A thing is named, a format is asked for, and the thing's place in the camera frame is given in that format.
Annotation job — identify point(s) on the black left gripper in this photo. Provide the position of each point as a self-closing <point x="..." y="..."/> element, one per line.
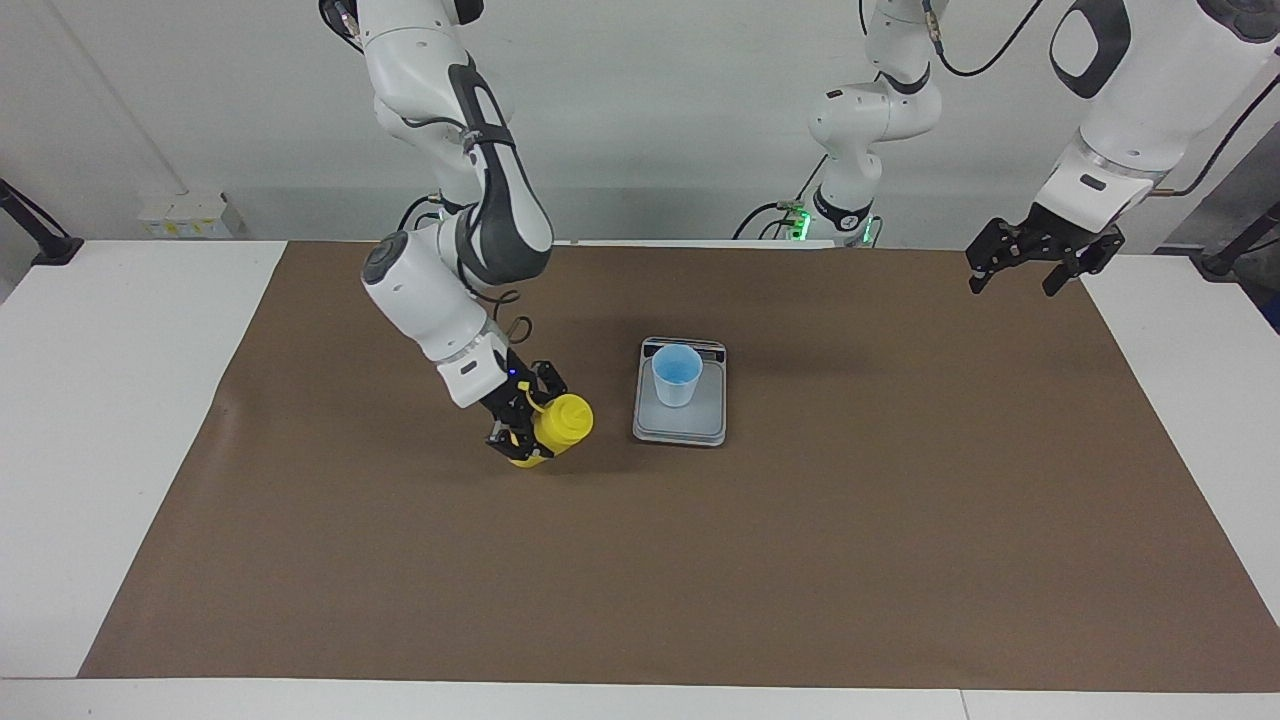
<point x="1055" y="230"/>

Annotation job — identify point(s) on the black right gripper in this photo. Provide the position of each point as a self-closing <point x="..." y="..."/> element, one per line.
<point x="508" y="395"/>

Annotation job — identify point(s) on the yellow squeeze bottle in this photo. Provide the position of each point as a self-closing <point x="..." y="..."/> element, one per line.
<point x="568" y="420"/>

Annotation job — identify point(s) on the light blue plastic cup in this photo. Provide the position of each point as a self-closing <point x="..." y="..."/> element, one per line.
<point x="677" y="385"/>

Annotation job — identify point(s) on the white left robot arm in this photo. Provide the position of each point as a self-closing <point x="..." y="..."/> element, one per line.
<point x="1140" y="90"/>

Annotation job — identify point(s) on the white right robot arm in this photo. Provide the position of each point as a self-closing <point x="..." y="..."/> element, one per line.
<point x="420" y="290"/>

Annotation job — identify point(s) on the silver digital kitchen scale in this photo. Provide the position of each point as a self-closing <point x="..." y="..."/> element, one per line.
<point x="690" y="425"/>

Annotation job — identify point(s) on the black clamp stand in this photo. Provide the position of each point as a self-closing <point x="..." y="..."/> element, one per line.
<point x="1220" y="262"/>
<point x="55" y="248"/>

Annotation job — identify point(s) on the brown paper table mat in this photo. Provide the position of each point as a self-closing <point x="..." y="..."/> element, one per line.
<point x="640" y="560"/>

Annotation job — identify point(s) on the dark blue object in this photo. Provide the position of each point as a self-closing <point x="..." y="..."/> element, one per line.
<point x="1274" y="315"/>

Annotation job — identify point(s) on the white wall outlet box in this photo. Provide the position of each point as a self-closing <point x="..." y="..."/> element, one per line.
<point x="185" y="215"/>

